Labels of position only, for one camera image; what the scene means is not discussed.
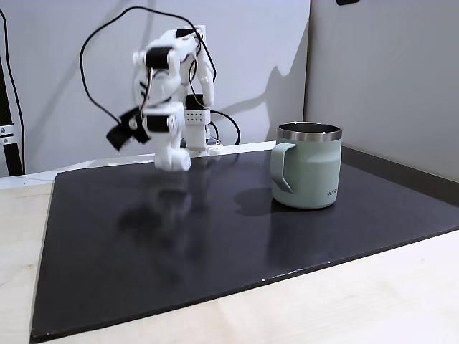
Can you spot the black rubber mat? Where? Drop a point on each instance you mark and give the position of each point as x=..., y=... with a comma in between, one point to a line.
x=215, y=233

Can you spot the sage green metal-rimmed mug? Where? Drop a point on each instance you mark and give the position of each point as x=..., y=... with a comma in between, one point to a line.
x=308, y=172

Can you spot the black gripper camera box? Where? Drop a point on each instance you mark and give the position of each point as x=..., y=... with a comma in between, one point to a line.
x=123, y=130

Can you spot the black stand with white bracket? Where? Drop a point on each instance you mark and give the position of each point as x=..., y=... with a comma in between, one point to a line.
x=8, y=150

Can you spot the black wall-mounted box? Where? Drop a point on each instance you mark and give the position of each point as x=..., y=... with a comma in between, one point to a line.
x=347, y=1

